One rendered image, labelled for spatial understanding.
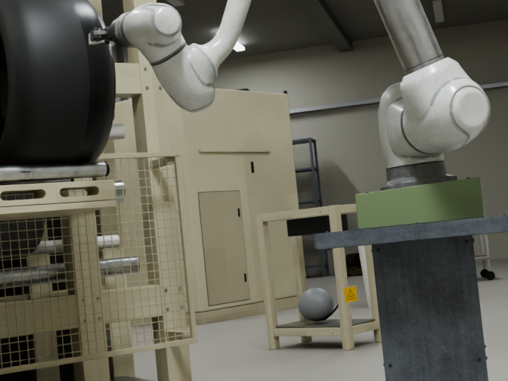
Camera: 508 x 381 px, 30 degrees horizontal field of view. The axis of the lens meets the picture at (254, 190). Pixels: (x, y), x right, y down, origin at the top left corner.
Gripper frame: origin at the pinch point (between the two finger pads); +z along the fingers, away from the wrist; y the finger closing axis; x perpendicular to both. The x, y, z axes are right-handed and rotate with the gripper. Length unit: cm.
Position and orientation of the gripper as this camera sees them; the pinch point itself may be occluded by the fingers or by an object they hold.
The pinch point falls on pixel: (96, 38)
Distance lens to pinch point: 260.6
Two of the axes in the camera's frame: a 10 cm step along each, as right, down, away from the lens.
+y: -8.4, 0.5, -5.4
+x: 0.2, 10.0, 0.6
